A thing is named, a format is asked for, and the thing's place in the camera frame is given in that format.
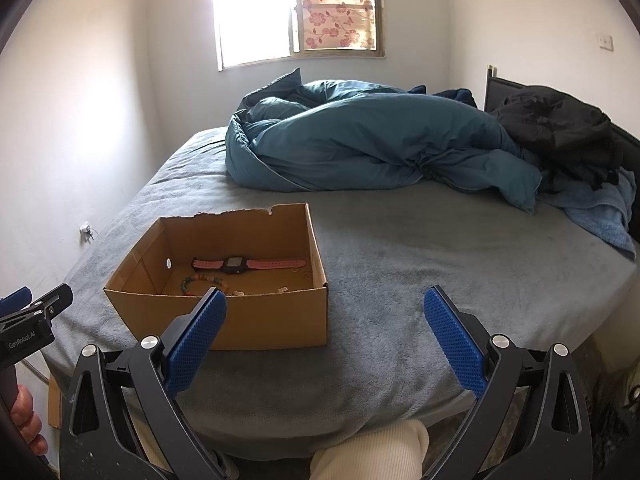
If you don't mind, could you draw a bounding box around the window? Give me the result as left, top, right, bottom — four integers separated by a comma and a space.
213, 0, 386, 72

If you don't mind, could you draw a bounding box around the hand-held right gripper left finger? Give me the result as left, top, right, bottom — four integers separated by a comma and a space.
60, 287, 242, 480

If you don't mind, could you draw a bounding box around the colourful bead bracelet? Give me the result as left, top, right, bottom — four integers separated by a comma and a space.
178, 273, 236, 297

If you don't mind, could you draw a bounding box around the person's left hand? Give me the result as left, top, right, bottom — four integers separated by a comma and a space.
10, 388, 50, 457

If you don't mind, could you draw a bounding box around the person's leg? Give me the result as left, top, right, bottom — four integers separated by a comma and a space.
309, 420, 431, 480

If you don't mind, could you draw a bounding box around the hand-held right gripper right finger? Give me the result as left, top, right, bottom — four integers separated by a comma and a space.
422, 285, 597, 480

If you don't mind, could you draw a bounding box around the pink floral curtain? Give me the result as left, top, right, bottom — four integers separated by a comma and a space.
298, 0, 377, 51

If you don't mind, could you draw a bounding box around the pink strap watch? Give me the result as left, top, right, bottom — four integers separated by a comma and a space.
191, 256, 307, 275

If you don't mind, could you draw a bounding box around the flat cardboard piece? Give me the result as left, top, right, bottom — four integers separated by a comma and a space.
47, 374, 66, 431

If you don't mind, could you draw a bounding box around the black jacket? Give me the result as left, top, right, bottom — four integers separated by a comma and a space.
489, 85, 627, 192

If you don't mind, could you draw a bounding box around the blue towel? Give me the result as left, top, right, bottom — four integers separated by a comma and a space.
541, 165, 637, 262

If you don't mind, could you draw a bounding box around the brown cardboard box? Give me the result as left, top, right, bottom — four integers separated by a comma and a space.
103, 203, 330, 351

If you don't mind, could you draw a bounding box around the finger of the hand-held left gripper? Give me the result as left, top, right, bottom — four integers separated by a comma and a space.
29, 283, 75, 322
0, 287, 32, 315

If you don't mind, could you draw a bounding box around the teal duvet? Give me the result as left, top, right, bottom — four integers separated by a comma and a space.
224, 67, 544, 216

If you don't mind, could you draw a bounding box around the navy blue cloth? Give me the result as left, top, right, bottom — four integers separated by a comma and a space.
406, 85, 479, 109

